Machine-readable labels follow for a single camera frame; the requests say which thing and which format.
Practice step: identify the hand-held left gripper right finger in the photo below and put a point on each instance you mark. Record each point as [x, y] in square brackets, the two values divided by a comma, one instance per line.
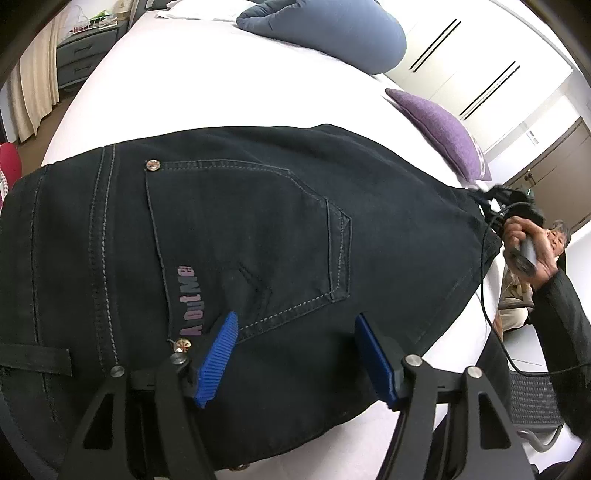
[375, 364]

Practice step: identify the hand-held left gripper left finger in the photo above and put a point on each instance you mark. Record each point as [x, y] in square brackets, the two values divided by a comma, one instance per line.
[217, 362]

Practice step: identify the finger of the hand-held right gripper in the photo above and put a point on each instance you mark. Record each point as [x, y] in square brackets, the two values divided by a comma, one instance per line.
[482, 197]

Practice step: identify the black denim pants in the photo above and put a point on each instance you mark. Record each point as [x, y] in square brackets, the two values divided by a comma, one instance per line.
[254, 230]

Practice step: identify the person's right hand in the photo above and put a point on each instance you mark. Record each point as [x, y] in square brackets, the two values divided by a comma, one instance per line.
[511, 230]

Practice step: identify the purple cushion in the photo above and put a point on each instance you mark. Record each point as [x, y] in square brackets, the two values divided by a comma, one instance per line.
[438, 131]

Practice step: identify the brown wooden door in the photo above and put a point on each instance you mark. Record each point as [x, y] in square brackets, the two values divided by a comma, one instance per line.
[554, 157]

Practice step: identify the black mesh chair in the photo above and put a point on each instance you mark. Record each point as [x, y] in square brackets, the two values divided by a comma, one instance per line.
[535, 401]

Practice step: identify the white wardrobe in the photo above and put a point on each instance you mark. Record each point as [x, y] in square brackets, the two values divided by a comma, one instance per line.
[485, 46]

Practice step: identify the dark blue pillow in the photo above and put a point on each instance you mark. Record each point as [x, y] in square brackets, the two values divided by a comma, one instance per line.
[323, 32]

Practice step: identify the white bed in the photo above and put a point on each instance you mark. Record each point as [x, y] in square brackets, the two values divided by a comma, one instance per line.
[231, 83]

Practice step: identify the red cloth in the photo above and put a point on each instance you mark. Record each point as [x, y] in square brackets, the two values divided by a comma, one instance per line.
[9, 161]

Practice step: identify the beige curtain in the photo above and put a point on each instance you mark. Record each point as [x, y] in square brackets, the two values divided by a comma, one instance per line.
[34, 92]

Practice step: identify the grey nightstand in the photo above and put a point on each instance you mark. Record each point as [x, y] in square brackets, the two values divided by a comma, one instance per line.
[83, 57]

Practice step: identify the white pillow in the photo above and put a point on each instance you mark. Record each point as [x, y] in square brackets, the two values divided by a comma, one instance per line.
[207, 9]

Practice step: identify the small colourful clutter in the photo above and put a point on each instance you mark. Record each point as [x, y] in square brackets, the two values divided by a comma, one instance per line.
[94, 22]

